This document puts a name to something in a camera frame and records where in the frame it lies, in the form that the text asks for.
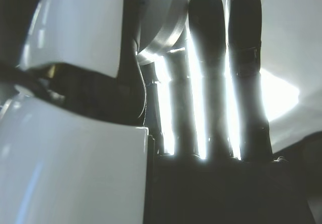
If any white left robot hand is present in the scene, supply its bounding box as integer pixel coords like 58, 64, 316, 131
0, 0, 315, 224

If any grey tape measure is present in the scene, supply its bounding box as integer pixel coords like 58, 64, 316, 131
133, 0, 191, 65

